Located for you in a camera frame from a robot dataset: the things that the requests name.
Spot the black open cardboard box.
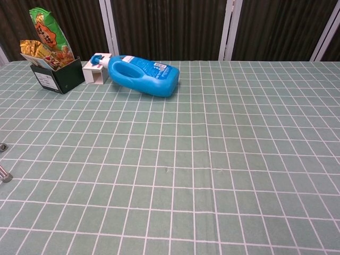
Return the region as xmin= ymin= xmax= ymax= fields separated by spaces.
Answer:
xmin=29 ymin=56 xmax=86 ymax=95

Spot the dark ribbed partition panel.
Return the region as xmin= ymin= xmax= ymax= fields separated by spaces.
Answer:
xmin=110 ymin=0 xmax=229 ymax=61
xmin=232 ymin=0 xmax=334 ymax=61
xmin=0 ymin=0 xmax=112 ymax=62

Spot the green checked tablecloth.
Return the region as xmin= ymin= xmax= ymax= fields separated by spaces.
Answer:
xmin=0 ymin=60 xmax=340 ymax=255

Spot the small white cardboard box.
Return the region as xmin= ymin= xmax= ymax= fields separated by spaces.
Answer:
xmin=81 ymin=53 xmax=112 ymax=85

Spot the gold snack bag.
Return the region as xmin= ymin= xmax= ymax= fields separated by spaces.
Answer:
xmin=20 ymin=39 xmax=61 ymax=72

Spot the blue detergent pump bottle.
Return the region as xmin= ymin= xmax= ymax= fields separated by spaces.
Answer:
xmin=89 ymin=54 xmax=181 ymax=98

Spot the green snack bag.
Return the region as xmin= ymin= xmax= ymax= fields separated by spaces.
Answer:
xmin=28 ymin=7 xmax=75 ymax=67

